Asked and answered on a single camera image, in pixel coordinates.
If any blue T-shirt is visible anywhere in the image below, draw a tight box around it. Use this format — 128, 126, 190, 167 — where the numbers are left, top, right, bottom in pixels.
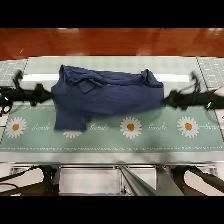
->
50, 64, 166, 132

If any silver frame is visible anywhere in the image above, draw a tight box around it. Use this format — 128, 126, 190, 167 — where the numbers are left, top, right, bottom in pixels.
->
0, 161, 224, 197

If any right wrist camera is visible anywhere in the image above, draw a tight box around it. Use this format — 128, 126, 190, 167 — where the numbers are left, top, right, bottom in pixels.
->
188, 70, 203, 93

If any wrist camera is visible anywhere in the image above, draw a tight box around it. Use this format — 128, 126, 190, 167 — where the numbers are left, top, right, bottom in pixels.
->
188, 70, 203, 93
12, 69, 25, 89

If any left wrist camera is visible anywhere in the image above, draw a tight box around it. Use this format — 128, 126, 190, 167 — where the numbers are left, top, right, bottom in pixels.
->
12, 69, 25, 89

